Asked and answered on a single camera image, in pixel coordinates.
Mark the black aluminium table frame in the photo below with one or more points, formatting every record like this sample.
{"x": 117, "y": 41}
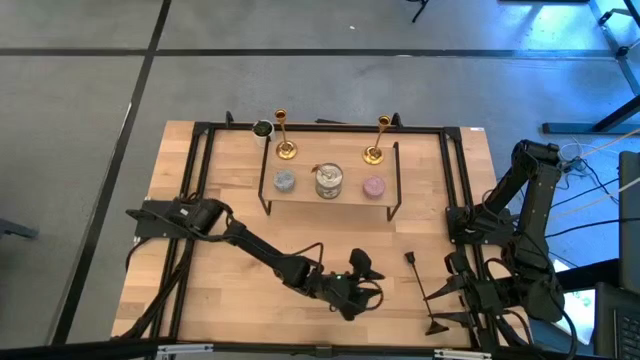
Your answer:
{"x": 350, "y": 128}

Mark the black keyboard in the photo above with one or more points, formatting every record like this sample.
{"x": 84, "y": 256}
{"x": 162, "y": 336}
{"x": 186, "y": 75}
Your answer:
{"x": 617, "y": 325}

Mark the black tripod leg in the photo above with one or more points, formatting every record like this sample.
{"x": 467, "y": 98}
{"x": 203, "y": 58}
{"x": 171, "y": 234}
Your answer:
{"x": 419, "y": 12}

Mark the wooden shelf riser black legs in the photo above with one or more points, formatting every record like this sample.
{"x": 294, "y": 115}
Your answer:
{"x": 330, "y": 200}

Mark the gold candlestick holder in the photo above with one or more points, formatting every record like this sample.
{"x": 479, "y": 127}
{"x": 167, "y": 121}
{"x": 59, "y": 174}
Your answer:
{"x": 286, "y": 150}
{"x": 373, "y": 156}

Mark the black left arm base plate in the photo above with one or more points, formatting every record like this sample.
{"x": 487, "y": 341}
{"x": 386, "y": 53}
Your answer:
{"x": 150, "y": 231}

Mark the black desk leg frame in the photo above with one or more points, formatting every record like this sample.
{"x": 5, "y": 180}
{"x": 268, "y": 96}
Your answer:
{"x": 570, "y": 128}

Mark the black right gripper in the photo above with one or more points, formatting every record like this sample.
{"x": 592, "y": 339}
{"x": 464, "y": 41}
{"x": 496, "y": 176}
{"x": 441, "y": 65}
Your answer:
{"x": 487, "y": 300}

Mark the open laptop bright screen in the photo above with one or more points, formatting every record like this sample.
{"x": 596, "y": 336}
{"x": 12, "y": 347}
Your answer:
{"x": 575, "y": 310}

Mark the grey chair base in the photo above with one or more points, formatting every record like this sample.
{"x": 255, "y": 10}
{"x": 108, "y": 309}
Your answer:
{"x": 15, "y": 230}

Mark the small blue-grey candle tin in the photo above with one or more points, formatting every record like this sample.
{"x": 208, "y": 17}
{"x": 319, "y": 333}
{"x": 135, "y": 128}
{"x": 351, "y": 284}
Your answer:
{"x": 284, "y": 181}

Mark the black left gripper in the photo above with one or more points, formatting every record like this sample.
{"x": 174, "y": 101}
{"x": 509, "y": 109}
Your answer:
{"x": 345, "y": 292}

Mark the small pink candle tin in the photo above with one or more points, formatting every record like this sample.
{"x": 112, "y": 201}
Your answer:
{"x": 374, "y": 187}

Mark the white pot with plant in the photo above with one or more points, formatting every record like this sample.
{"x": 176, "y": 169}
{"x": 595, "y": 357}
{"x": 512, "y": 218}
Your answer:
{"x": 263, "y": 130}

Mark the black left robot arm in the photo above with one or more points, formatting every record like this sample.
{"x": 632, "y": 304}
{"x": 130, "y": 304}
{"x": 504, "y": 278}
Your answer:
{"x": 260, "y": 247}

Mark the dark computer monitor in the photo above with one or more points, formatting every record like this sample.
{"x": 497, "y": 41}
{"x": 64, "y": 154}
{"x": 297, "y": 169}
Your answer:
{"x": 631, "y": 225}

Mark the silver frame bracket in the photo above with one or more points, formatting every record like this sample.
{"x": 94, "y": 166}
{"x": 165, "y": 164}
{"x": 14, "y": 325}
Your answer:
{"x": 185, "y": 348}
{"x": 462, "y": 354}

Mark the tall silver candle tin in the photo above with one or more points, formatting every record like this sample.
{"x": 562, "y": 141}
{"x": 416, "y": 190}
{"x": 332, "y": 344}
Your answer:
{"x": 328, "y": 182}

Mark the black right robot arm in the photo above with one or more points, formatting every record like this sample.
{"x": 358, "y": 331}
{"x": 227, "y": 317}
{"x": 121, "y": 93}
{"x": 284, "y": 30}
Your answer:
{"x": 537, "y": 200}

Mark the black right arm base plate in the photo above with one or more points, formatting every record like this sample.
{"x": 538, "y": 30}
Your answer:
{"x": 457, "y": 235}

